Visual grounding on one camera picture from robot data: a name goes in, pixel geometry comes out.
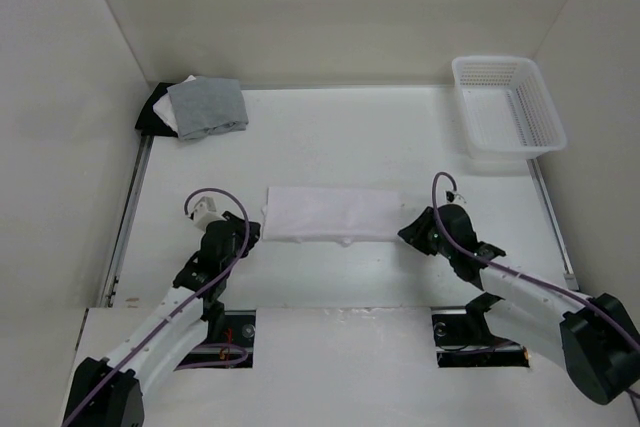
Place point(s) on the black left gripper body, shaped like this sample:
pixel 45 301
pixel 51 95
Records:
pixel 238 238

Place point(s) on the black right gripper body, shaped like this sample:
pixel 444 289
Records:
pixel 444 250

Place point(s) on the white tank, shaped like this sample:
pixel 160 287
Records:
pixel 165 108
pixel 341 215

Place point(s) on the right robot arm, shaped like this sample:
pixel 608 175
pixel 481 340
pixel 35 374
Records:
pixel 593 339

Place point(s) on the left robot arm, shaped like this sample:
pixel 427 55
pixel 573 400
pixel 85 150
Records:
pixel 111 391

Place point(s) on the folded grey tank top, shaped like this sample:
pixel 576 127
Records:
pixel 208 106

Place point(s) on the folded black tank top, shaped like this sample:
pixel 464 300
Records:
pixel 148 122

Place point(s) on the folded white tank top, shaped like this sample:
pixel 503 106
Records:
pixel 165 108

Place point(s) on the white plastic basket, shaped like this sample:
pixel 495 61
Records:
pixel 506 109

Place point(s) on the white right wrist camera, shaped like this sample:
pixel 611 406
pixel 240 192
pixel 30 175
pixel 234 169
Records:
pixel 453 196

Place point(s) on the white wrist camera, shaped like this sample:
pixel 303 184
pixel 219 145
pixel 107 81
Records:
pixel 204 212
pixel 453 196

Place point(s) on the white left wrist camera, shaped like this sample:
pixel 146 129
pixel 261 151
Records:
pixel 204 212

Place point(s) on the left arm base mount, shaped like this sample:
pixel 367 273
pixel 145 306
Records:
pixel 229 346

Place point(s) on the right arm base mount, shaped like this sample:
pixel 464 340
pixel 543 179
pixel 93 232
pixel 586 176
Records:
pixel 463 340

